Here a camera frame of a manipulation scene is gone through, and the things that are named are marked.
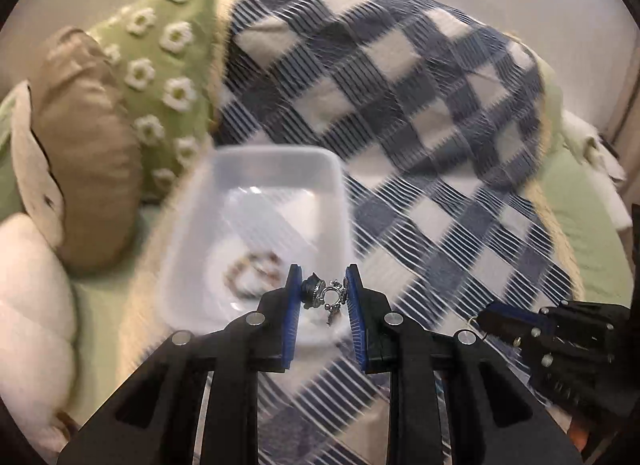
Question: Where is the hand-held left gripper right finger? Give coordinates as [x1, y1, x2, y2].
[345, 263, 586, 465]

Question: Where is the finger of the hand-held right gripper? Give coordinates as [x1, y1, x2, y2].
[477, 301, 556, 346]

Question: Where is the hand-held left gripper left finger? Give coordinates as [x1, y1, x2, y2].
[56, 264, 305, 465]

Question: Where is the silver charm bracelet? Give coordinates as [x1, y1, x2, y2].
[300, 272, 350, 328]

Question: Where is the beaded bracelet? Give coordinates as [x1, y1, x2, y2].
[223, 252, 282, 298]

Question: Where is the clear plastic container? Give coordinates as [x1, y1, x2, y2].
[159, 146, 355, 350]

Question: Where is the green bed sheet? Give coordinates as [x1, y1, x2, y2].
[0, 95, 632, 431]

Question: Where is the blue white checkered blanket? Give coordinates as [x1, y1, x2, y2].
[120, 0, 583, 465]

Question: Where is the white cloth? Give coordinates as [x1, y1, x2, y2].
[560, 110, 632, 231]

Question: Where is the white plush pillow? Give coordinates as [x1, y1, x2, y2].
[0, 212, 81, 453]

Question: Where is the tan pillow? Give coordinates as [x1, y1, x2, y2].
[27, 26, 146, 278]

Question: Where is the green flower pillow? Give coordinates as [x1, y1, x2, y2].
[85, 0, 226, 203]

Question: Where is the beige cloth flap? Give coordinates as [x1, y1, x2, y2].
[7, 80, 68, 251]

